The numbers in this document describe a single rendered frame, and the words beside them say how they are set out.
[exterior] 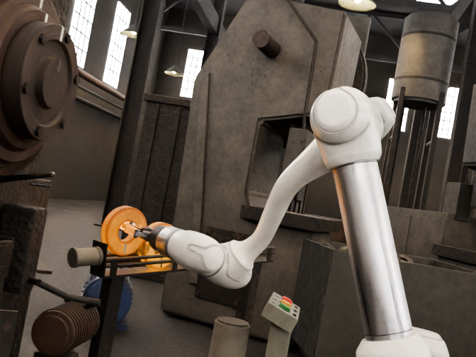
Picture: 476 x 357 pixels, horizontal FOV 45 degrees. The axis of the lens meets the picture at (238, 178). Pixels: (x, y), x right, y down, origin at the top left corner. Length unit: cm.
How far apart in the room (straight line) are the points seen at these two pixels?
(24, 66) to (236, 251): 76
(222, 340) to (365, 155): 92
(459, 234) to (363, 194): 373
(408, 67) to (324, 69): 624
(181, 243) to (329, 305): 178
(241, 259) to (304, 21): 257
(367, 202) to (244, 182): 277
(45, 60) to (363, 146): 75
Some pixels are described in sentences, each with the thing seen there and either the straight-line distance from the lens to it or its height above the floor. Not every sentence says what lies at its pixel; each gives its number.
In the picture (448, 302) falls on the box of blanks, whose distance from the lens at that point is 351.
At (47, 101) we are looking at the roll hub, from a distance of 144.
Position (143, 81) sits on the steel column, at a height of 262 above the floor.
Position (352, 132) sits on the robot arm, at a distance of 124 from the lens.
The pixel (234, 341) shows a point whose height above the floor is 47.
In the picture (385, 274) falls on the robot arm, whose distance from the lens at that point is 126.
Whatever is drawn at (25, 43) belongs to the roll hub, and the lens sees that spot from 137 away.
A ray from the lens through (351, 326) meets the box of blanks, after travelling 333.
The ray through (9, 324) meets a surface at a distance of 88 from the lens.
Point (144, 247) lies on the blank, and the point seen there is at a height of 71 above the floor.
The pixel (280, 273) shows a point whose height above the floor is 48.
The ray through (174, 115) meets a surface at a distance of 566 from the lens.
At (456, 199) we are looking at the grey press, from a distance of 495.
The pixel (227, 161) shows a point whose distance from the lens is 406.
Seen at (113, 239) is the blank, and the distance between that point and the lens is 184.
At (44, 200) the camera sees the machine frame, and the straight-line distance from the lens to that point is 194.
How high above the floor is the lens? 93
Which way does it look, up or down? 2 degrees up
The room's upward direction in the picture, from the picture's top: 10 degrees clockwise
